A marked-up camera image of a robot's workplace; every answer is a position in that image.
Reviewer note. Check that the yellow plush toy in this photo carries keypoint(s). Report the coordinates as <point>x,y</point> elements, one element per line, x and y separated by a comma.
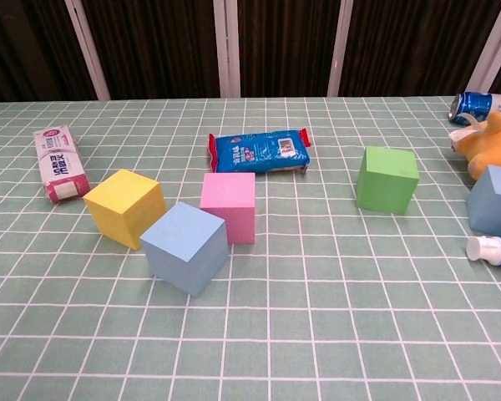
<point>497,146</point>

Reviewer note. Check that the green foam cube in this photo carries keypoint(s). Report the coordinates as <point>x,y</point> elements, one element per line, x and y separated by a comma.
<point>386,184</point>

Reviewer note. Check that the pink white toothpaste box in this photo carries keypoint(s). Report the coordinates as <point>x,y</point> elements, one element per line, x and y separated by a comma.
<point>60,163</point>

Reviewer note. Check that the blue snack packet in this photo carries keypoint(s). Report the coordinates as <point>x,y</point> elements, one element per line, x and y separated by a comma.
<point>254,152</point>

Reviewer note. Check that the blue silver drink can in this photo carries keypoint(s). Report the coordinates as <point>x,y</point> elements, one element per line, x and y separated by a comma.
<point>472,104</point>

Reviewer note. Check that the light blue foam cube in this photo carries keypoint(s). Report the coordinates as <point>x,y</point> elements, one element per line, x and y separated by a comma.
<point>183,250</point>
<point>497,204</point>

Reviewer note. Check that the white frame post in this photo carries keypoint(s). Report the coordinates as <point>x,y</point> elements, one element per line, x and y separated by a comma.
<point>227,48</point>
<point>492,46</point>
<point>87,50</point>
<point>339,48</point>

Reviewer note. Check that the yellow foam cube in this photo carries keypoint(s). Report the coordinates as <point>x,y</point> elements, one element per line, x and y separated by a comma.
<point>121,209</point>

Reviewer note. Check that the green checked tablecloth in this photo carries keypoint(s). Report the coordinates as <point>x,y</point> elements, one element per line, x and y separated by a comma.
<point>317,313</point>

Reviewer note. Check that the dark pleated curtain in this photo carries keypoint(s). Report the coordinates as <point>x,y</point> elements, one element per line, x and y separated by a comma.
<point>158,46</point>

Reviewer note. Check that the pink foam cube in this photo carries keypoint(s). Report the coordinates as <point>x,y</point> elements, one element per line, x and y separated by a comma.
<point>229,192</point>

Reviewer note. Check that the blue white toothpaste tube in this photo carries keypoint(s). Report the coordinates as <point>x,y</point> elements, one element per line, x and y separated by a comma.
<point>490,250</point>

